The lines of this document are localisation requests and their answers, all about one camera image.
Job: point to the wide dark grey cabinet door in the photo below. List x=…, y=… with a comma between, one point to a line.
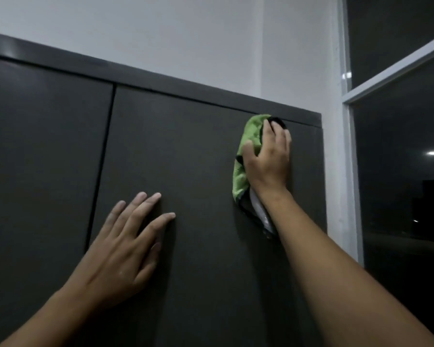
x=195, y=169

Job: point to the person's right forearm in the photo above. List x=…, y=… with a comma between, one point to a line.
x=332, y=285

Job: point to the large dark window pane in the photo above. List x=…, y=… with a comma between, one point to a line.
x=401, y=198

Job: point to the person's left middle finger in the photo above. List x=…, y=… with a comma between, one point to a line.
x=141, y=212

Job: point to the person's left thumb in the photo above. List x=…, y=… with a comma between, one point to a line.
x=149, y=263

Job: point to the person's left little finger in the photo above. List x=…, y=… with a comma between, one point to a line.
x=112, y=218

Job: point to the white window frame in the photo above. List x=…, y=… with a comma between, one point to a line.
x=350, y=177

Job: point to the person's right middle finger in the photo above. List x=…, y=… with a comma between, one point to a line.
x=280, y=139

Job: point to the person's right hand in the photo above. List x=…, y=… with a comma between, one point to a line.
x=269, y=166

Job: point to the narrow dark grey cabinet door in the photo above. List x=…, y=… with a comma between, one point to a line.
x=39, y=169

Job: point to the person's left forearm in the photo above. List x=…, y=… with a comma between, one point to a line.
x=47, y=318

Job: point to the person's left hand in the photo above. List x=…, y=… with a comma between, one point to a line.
x=112, y=260

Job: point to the small dark window pane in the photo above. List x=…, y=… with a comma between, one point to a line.
x=390, y=28

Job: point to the dark grey cabinet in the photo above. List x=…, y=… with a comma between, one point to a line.
x=188, y=213

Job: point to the person's right thumb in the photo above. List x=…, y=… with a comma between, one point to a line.
x=251, y=151

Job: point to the green cleaning cloth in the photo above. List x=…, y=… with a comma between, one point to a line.
x=240, y=177

